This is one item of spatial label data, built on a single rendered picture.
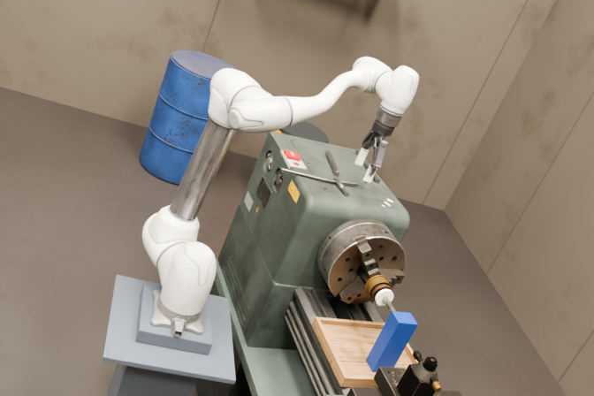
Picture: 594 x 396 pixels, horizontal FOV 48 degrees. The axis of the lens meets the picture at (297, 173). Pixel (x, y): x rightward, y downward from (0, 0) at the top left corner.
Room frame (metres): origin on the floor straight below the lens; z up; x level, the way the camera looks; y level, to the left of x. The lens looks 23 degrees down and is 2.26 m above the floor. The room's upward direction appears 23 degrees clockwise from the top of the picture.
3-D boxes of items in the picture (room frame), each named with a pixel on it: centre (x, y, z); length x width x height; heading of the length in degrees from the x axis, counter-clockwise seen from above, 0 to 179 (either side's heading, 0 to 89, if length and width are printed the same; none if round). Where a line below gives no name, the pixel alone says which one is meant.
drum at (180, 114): (4.56, 0.88, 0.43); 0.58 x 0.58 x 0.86
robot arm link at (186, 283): (1.91, 0.20, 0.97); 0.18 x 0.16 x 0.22; 42
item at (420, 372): (1.67, -0.58, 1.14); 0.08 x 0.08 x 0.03
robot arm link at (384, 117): (2.32, -0.22, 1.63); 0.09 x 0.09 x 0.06
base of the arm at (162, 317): (1.88, 0.19, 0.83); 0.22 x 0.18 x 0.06; 18
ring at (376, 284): (2.12, -0.43, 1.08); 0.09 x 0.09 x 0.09; 28
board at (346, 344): (2.00, -0.49, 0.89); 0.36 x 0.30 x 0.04; 118
